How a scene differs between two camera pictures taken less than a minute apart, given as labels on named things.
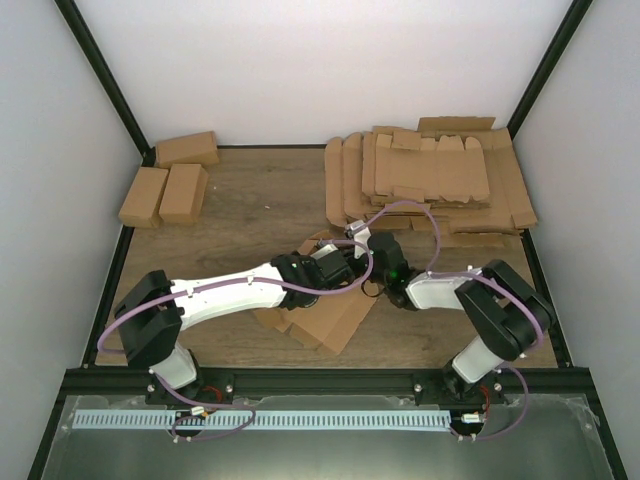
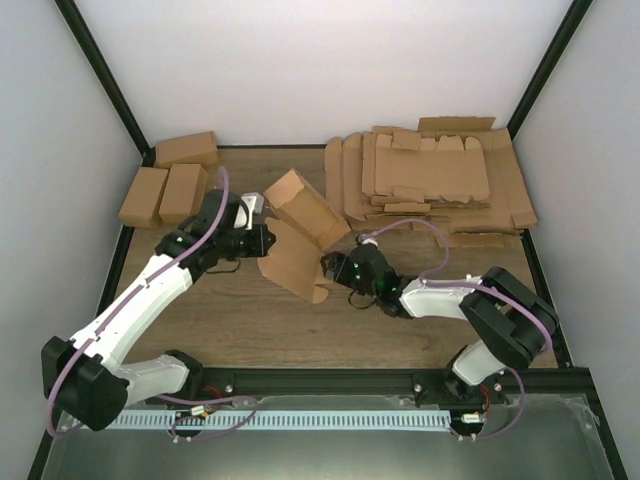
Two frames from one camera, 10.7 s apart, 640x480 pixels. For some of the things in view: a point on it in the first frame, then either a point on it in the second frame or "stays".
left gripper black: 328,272 → 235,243
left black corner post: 89,45 stays
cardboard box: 183,194 stays
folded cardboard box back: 192,149 stays
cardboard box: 144,198 stays
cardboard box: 330,321 → 303,228
